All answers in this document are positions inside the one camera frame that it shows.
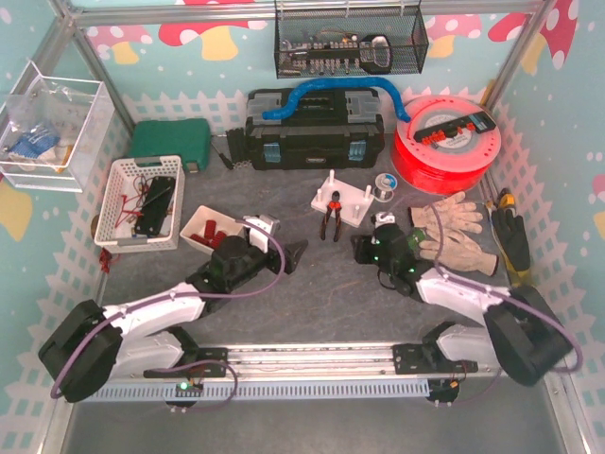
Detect green plastic water tap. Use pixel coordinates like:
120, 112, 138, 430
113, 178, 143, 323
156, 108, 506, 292
406, 228, 425, 252

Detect orange black pliers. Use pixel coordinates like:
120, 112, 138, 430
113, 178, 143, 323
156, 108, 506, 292
319, 189, 345, 243

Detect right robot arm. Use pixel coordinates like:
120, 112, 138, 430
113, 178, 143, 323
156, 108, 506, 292
351, 222, 581, 386

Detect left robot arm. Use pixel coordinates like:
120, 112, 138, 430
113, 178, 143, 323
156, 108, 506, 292
38, 216, 308, 403

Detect large red spring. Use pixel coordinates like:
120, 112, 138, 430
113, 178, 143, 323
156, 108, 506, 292
203, 219, 216, 243

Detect white cotton work glove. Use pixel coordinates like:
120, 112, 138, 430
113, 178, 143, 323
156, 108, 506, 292
408, 191, 483, 234

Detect white tray with springs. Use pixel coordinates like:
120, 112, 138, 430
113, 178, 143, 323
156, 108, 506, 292
180, 205, 243, 255

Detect red filament spool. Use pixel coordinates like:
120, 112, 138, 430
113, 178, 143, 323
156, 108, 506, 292
390, 95, 502, 195

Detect black yellow work glove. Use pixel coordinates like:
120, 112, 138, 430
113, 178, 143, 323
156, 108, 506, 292
491, 208, 533, 287

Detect yellow black screwdriver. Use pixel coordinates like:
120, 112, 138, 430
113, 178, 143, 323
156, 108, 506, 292
486, 188, 516, 211

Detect black battery holder box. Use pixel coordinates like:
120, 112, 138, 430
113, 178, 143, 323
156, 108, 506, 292
134, 176, 176, 237

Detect black plastic toolbox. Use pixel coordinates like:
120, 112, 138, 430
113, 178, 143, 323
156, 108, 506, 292
244, 88, 385, 170

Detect white perforated plastic basket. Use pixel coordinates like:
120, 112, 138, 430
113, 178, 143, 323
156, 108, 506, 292
94, 155, 185, 254

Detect green plastic tool case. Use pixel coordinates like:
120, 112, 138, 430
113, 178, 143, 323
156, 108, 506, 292
127, 118, 212, 171

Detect blue white glove in box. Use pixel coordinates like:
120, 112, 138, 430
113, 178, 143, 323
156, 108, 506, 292
9, 128, 61, 160

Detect white peg base plate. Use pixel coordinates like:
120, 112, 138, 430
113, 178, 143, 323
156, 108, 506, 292
310, 169, 375, 228

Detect solder wire spool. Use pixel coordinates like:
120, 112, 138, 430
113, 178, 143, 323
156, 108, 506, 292
373, 172, 398, 202

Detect aluminium linear rail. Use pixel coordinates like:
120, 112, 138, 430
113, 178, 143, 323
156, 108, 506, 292
224, 341, 502, 381

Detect blue corrugated hose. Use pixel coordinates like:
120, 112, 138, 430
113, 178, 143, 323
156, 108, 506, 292
262, 78, 413, 124

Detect grey slotted cable duct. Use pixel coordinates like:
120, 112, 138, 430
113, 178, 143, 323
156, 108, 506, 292
86, 378, 430, 403

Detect black wire mesh basket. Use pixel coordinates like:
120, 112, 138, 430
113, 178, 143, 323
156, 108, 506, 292
273, 6, 429, 79

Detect clear acrylic wall box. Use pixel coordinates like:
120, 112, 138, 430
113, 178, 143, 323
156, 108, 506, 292
1, 62, 114, 193

